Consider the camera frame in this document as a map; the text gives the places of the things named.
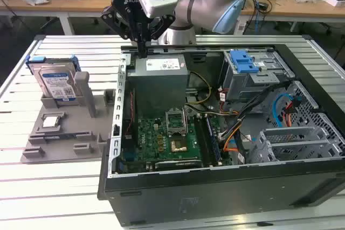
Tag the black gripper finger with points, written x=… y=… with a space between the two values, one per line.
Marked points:
x=116 y=21
x=163 y=26

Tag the hard disk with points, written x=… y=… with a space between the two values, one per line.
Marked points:
x=56 y=84

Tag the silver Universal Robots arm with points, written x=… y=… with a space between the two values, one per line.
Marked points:
x=205 y=3

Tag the grey metal disk bay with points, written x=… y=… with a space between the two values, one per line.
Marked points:
x=291 y=143

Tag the wooden desk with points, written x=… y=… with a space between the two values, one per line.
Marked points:
x=94 y=1

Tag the grey power supply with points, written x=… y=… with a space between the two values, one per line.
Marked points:
x=159 y=90

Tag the blue drive latch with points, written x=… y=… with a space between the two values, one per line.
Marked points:
x=244 y=63

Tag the grey optical drive cage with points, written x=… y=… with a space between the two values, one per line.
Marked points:
x=242 y=84

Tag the grey parts rack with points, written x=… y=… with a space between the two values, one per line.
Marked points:
x=70 y=122

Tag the green motherboard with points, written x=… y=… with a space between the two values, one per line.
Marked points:
x=151 y=138

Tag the black RAM slot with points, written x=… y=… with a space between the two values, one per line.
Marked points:
x=207 y=143
x=199 y=138

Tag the silver CPU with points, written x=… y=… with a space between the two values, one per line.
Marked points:
x=51 y=122

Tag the CPU socket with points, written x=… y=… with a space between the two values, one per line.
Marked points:
x=179 y=146

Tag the black graphics card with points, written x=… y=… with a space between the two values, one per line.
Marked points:
x=178 y=164

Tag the black PC case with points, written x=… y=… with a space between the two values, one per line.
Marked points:
x=188 y=195

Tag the white open box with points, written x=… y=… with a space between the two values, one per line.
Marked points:
x=335 y=0

